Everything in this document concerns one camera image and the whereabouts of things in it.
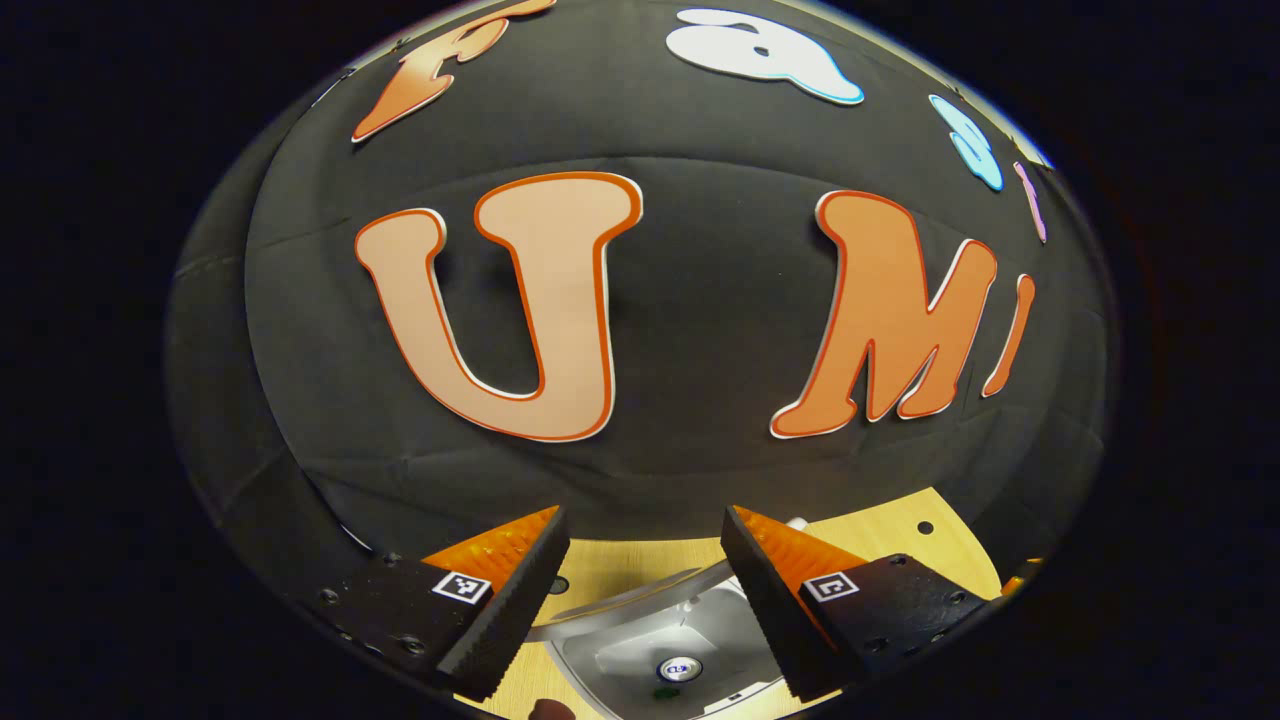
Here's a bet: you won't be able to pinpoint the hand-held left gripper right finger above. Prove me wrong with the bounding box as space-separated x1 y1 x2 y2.
720 504 993 704

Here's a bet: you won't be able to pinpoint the black backdrop cloth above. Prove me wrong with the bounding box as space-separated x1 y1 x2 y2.
165 0 1113 591

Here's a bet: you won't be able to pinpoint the wooden desktop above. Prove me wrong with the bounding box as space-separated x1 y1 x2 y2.
455 487 1003 720

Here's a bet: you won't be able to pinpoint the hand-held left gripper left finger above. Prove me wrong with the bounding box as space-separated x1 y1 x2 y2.
298 504 572 703

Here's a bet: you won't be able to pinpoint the white desktop garbage bin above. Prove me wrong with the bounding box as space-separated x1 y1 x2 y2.
525 518 811 720

